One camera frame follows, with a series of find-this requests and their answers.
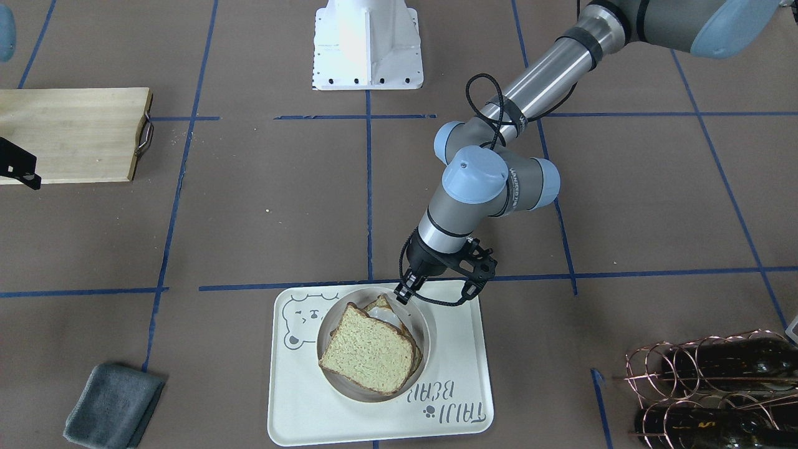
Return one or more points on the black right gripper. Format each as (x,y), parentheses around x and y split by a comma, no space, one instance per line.
(12,161)

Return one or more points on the copper wire bottle rack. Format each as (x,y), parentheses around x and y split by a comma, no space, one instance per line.
(643,376)

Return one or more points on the wooden cutting board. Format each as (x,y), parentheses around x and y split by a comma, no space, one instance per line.
(91,135)

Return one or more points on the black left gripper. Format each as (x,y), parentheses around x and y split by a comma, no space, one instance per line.
(427,257)

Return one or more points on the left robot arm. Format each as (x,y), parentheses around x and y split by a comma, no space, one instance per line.
(484,178)

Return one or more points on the dark wine bottle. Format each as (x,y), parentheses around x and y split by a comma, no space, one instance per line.
(685,425)
(756,364)

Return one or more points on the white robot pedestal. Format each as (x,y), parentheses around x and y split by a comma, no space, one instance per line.
(362,45)

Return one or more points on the white round plate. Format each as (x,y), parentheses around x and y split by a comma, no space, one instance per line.
(409,314)

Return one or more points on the white bear tray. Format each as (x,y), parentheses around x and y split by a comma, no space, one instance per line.
(450,393)

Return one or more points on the bread slice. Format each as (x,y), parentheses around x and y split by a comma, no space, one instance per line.
(381,309)
(368,352)

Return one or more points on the grey folded cloth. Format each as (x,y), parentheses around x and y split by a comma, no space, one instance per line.
(115,407)

